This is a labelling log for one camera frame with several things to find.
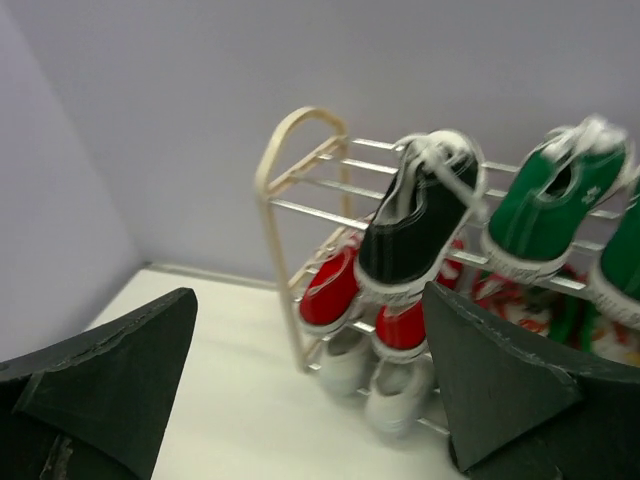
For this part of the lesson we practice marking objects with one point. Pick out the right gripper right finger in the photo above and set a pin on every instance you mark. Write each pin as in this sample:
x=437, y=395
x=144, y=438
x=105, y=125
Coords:
x=520, y=406

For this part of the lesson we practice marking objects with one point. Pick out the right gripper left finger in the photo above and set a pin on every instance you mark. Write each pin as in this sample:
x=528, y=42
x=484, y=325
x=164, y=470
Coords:
x=96, y=405

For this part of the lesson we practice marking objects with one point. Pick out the white sneaker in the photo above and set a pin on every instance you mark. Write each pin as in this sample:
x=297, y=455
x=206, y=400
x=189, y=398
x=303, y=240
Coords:
x=397, y=393
x=345, y=360

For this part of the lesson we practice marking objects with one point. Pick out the red sneaker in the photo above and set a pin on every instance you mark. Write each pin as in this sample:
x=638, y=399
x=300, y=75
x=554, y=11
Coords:
x=400, y=331
x=328, y=299

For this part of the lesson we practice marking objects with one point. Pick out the black sneaker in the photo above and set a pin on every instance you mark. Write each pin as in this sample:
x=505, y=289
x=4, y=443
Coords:
x=439, y=185

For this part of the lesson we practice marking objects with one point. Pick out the cream metal shoe rack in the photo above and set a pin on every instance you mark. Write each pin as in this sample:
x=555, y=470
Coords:
x=302, y=141

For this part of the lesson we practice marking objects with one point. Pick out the pink patterned slipper left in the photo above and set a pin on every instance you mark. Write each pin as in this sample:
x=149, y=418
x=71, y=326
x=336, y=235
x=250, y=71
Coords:
x=531, y=307

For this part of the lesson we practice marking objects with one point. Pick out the pink patterned slipper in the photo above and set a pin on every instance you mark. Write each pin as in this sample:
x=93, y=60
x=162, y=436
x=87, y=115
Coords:
x=531, y=307
x=578, y=324

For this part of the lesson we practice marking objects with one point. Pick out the pink patterned slipper right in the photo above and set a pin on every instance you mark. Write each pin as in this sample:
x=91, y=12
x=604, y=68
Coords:
x=578, y=324

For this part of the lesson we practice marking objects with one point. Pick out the green sneaker right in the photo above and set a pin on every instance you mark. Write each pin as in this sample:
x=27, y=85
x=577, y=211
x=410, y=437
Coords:
x=614, y=279

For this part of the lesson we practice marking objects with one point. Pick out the green sneaker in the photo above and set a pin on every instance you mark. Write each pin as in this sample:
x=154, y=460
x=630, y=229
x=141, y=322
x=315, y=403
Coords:
x=614, y=279
x=571, y=172

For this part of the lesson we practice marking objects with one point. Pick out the green sneaker left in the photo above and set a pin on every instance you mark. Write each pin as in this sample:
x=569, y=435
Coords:
x=571, y=172

